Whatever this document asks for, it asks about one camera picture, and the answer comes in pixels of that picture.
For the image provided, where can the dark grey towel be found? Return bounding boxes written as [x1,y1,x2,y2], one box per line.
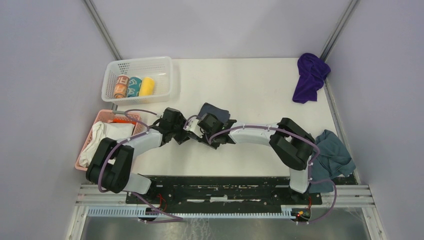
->
[196,102,231,123]

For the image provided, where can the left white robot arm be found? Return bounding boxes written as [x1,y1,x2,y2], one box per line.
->
[85,107,189,204]

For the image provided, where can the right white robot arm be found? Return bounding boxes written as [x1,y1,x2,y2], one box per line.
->
[184,113,320,204]

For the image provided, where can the yellow rolled towel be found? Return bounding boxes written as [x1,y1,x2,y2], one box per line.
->
[138,77,155,97]

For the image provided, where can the orange item in basket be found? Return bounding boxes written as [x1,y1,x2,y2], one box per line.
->
[108,118,137,125]

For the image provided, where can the teal patterned rolled towel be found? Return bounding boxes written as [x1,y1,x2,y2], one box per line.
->
[126,76,142,98]

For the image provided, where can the white plastic basket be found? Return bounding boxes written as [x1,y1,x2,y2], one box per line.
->
[101,56,175,106]

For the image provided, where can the orange patterned rolled towel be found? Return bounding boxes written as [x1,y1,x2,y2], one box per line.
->
[113,74,130,99]

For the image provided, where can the pink plastic basket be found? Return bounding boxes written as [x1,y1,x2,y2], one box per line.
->
[74,109,145,172]

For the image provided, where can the white cloth in basket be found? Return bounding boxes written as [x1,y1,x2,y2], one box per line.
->
[78,121,134,168]

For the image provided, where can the purple towel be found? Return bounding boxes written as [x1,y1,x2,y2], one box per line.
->
[292,53,331,104]

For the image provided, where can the teal blue towel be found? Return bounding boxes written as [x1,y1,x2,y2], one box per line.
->
[311,129,356,182]

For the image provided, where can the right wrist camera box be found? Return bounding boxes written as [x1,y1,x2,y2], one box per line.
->
[183,118,204,139]

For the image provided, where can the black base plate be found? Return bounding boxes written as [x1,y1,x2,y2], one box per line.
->
[143,175,323,214]

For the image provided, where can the aluminium frame rails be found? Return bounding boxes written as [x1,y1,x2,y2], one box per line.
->
[65,183,387,240]

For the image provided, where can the left corner metal rail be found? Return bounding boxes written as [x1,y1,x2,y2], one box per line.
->
[82,0,123,61]

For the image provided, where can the corner metal rail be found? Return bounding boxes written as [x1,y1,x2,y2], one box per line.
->
[319,0,361,62]
[82,0,123,61]

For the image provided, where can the right corner metal rail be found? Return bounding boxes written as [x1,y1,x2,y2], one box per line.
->
[319,0,361,62]

